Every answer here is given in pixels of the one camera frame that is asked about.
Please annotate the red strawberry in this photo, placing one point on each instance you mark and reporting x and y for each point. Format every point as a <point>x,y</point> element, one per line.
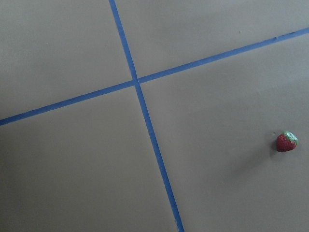
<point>286,141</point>

